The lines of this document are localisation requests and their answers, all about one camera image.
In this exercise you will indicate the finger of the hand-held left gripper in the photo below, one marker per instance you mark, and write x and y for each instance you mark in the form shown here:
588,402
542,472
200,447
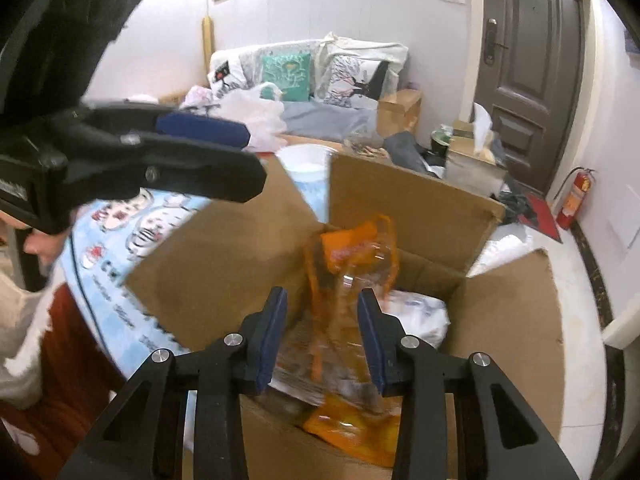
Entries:
200,129
215,172

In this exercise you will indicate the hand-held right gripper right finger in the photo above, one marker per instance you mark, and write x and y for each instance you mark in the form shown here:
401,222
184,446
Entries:
372,335

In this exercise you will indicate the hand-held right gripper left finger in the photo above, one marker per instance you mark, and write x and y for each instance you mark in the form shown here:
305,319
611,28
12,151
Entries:
272,330

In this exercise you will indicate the large cardboard box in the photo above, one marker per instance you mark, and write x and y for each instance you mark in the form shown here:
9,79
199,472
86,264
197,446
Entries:
225,260

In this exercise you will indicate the orange clear snack packet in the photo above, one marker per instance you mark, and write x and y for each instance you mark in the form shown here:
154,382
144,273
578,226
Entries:
350,245

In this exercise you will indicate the person's left hand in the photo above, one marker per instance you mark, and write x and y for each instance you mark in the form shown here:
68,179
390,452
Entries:
47,247

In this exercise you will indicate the white pink plastic bag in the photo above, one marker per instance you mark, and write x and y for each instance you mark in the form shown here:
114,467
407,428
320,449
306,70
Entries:
197,97

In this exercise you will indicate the white snack packet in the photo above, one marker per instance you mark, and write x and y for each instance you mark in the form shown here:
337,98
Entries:
420,315

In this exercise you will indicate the white red print cushion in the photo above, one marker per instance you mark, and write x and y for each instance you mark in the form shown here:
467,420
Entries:
227,77

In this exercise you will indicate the wooden pole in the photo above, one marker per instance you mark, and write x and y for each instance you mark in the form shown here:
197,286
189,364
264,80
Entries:
207,50

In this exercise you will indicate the white covered sofa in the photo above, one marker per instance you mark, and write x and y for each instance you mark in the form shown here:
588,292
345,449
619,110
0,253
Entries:
252,62

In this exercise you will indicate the white bowl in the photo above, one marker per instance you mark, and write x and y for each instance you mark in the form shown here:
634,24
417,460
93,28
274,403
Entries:
305,160

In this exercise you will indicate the teal cushion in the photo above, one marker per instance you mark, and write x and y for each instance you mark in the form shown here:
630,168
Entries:
287,75

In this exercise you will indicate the grey blanket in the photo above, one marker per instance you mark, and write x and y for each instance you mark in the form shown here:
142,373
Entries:
325,120

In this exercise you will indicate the blue cartoon tablecloth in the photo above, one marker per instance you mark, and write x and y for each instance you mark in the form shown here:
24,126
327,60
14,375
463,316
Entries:
115,260

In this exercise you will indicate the clear plastic container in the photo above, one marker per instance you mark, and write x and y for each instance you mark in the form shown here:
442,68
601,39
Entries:
365,145

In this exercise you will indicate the bird tree print cushion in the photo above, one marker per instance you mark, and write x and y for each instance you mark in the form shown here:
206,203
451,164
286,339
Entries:
350,80

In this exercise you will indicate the dark cloth bundle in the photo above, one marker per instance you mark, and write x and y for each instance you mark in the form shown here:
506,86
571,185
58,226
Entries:
410,152

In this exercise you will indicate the white tote bag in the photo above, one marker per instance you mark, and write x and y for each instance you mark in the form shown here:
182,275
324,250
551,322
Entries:
370,50

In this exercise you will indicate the grey box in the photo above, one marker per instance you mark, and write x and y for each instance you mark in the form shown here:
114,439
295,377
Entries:
475,175

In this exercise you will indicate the black cloth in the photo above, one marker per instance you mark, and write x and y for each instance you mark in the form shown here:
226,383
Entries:
515,205

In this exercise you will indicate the small cardboard box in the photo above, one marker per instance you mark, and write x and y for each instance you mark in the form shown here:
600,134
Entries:
400,110

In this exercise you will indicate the dark green cup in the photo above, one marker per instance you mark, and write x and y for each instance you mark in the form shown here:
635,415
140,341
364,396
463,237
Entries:
442,145

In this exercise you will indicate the dark red cloth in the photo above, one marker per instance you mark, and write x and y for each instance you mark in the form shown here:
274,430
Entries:
75,385

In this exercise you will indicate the red doormat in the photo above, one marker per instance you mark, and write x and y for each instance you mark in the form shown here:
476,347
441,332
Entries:
542,215

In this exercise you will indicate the cardboard box with white paper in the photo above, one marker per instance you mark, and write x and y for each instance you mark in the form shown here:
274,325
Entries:
467,132

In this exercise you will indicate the red fire extinguisher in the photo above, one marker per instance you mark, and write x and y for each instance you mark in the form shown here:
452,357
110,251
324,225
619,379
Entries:
572,200

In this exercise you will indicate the brown door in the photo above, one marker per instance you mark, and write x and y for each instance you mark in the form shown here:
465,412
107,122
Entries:
530,60

